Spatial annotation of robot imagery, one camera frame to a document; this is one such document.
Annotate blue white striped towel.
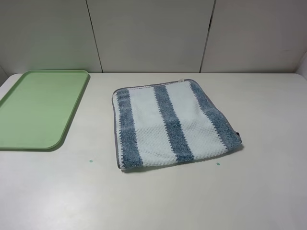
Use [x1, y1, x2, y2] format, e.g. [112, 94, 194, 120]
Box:
[112, 79, 242, 170]

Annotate green plastic tray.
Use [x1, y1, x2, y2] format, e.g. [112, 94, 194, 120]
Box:
[0, 70, 90, 151]

